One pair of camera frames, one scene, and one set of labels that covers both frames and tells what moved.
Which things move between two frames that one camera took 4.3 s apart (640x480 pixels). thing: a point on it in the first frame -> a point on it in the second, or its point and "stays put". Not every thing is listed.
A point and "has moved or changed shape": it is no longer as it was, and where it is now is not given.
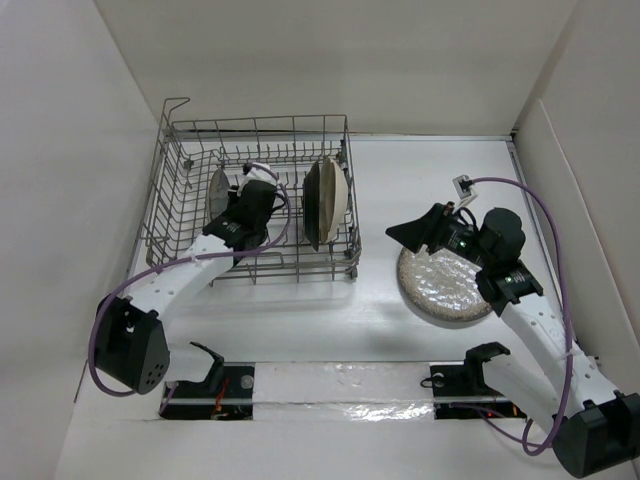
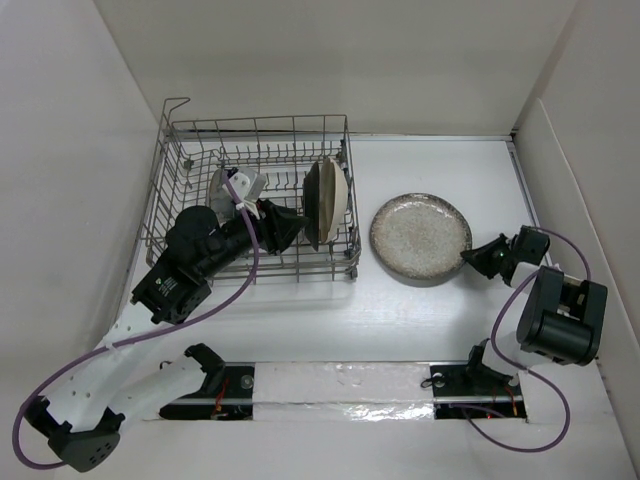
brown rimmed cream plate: x=311 y=203 stays put
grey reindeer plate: x=219 y=195 stays put
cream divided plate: x=333 y=199 stays put
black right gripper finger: x=426 y=230 -> x=492 y=257
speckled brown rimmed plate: x=442 y=285 has moved or changed shape
